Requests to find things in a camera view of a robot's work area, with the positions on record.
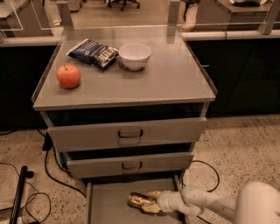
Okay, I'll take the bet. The white bowl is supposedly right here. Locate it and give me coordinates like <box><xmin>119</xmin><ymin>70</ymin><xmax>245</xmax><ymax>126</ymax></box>
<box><xmin>118</xmin><ymin>44</ymin><xmax>151</xmax><ymax>71</ymax></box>

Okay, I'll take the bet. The blue chip bag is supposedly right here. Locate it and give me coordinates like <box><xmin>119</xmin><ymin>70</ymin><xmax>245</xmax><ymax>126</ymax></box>
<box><xmin>66</xmin><ymin>38</ymin><xmax>118</xmax><ymax>70</ymax></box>

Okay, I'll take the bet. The black cable right floor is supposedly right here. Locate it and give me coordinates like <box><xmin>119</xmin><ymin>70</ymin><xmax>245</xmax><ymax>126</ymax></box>
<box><xmin>181</xmin><ymin>159</ymin><xmax>221</xmax><ymax>224</ymax></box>

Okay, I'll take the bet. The grey bottom drawer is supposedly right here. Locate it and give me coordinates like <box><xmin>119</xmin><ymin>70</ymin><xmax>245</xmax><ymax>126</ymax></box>
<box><xmin>84</xmin><ymin>174</ymin><xmax>190</xmax><ymax>224</ymax></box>

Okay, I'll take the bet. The thin black wire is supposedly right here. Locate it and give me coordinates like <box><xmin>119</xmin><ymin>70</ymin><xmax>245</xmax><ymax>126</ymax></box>
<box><xmin>0</xmin><ymin>162</ymin><xmax>52</xmax><ymax>224</ymax></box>

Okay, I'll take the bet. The black office chair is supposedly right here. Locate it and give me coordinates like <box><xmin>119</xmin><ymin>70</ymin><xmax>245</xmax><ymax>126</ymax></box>
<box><xmin>103</xmin><ymin>0</ymin><xmax>141</xmax><ymax>11</ymax></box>

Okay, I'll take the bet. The grey middle drawer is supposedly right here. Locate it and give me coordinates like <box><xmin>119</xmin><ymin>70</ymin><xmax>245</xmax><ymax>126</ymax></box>
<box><xmin>66</xmin><ymin>152</ymin><xmax>193</xmax><ymax>179</ymax></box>

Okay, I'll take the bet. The grey drawer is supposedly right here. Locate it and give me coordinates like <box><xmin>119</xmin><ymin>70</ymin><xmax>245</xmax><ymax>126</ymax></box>
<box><xmin>84</xmin><ymin>174</ymin><xmax>190</xmax><ymax>224</ymax></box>
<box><xmin>66</xmin><ymin>152</ymin><xmax>193</xmax><ymax>179</ymax></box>
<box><xmin>48</xmin><ymin>117</ymin><xmax>207</xmax><ymax>151</ymax></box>

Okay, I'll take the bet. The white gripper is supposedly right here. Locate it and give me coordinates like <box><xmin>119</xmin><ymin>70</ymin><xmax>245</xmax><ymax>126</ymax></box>
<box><xmin>141</xmin><ymin>191</ymin><xmax>186</xmax><ymax>214</ymax></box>

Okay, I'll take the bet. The black cable floor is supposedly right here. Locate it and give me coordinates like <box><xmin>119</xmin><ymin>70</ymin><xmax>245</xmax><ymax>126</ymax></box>
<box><xmin>36</xmin><ymin>128</ymin><xmax>87</xmax><ymax>198</ymax></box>
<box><xmin>181</xmin><ymin>159</ymin><xmax>221</xmax><ymax>224</ymax></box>

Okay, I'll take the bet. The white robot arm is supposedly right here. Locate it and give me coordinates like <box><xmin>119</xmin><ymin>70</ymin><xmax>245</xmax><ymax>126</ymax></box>
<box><xmin>141</xmin><ymin>182</ymin><xmax>280</xmax><ymax>224</ymax></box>

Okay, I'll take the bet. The orange soda can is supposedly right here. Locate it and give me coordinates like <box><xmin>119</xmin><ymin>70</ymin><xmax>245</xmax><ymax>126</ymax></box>
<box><xmin>128</xmin><ymin>192</ymin><xmax>153</xmax><ymax>207</ymax></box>

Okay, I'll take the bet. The black pole stand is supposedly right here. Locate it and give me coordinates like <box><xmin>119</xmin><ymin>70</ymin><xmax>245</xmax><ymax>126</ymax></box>
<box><xmin>9</xmin><ymin>165</ymin><xmax>28</xmax><ymax>224</ymax></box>

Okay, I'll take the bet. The clear acrylic barrier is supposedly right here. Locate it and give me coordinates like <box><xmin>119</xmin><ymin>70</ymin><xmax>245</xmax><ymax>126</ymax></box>
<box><xmin>0</xmin><ymin>0</ymin><xmax>279</xmax><ymax>40</ymax></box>

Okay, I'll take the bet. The grey top drawer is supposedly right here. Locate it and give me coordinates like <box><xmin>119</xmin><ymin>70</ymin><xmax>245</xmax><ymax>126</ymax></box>
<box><xmin>48</xmin><ymin>117</ymin><xmax>207</xmax><ymax>151</ymax></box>

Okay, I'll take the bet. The red apple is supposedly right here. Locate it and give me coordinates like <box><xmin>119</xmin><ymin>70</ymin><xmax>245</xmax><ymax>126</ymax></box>
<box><xmin>56</xmin><ymin>64</ymin><xmax>81</xmax><ymax>89</ymax></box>

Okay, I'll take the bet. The grey drawer cabinet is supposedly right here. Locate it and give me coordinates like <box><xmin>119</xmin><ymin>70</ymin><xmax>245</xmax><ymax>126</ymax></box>
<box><xmin>31</xmin><ymin>25</ymin><xmax>218</xmax><ymax>186</ymax></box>

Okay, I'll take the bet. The black cable left floor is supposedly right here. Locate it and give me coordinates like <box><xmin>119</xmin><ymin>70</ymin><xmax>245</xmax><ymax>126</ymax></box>
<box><xmin>36</xmin><ymin>128</ymin><xmax>87</xmax><ymax>198</ymax></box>

